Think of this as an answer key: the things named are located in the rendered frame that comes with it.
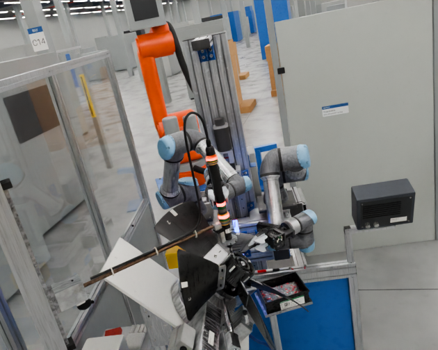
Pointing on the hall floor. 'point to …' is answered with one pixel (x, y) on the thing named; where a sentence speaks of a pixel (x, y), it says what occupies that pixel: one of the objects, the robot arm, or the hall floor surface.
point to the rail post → (355, 313)
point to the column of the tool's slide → (22, 266)
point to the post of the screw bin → (275, 332)
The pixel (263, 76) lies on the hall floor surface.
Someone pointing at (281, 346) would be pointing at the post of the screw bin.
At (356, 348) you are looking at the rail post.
